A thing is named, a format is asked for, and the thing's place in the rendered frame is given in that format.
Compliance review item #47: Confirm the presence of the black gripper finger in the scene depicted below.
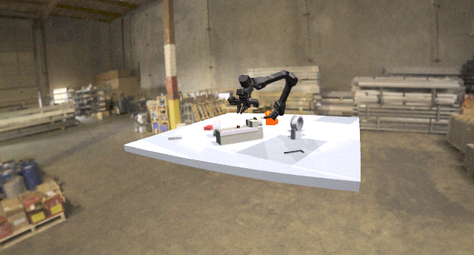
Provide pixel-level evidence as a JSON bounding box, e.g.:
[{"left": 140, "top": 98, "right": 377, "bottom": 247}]
[
  {"left": 240, "top": 102, "right": 250, "bottom": 114},
  {"left": 235, "top": 101, "right": 241, "bottom": 114}
]

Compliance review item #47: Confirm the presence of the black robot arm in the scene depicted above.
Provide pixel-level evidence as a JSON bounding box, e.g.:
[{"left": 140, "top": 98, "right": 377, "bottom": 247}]
[{"left": 236, "top": 70, "right": 298, "bottom": 121}]

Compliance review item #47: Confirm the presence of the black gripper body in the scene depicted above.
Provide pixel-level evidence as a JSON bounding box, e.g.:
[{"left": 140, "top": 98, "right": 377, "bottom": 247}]
[{"left": 227, "top": 92, "right": 259, "bottom": 107}]

